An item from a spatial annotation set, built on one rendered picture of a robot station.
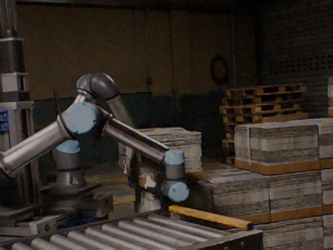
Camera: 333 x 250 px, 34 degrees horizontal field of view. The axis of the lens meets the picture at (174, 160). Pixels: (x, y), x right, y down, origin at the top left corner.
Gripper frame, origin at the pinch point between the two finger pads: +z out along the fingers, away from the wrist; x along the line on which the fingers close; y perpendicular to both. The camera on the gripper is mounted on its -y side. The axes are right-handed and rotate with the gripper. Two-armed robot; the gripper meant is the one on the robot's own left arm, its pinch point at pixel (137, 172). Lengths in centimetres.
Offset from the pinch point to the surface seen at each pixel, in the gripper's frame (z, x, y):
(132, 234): 101, -23, -6
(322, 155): 37, 86, 5
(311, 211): 37, 78, -22
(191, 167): 39.6, 16.9, 5.6
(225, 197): 38, 33, -10
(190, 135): 39.5, 17.4, 20.1
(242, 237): 122, 7, -6
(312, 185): 37, 80, -9
